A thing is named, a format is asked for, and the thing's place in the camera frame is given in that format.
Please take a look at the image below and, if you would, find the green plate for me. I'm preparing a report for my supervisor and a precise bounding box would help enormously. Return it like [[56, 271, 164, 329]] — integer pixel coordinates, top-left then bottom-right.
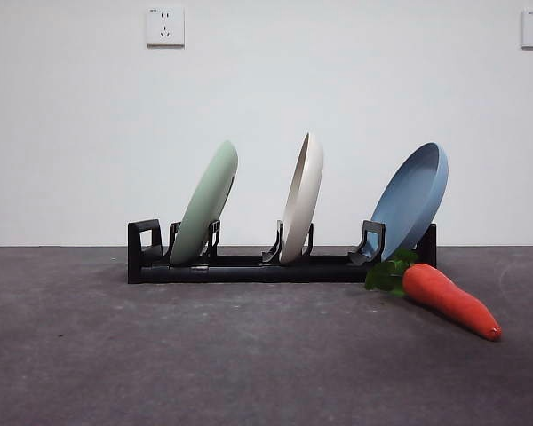
[[169, 139, 239, 266]]

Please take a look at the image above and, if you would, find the orange carrot with green leaves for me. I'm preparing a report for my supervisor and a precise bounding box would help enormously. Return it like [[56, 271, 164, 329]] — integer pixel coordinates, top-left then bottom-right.
[[364, 248, 503, 343]]

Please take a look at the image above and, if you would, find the cream plate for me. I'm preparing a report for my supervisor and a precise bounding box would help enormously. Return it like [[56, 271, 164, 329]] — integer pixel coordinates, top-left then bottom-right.
[[278, 130, 325, 264]]

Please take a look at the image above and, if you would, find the black plate rack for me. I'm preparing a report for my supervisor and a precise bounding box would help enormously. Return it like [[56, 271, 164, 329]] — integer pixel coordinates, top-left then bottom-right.
[[127, 217, 438, 285]]

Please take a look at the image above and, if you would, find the blue plate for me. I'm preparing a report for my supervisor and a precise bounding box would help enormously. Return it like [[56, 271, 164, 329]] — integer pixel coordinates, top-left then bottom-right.
[[369, 142, 450, 263]]

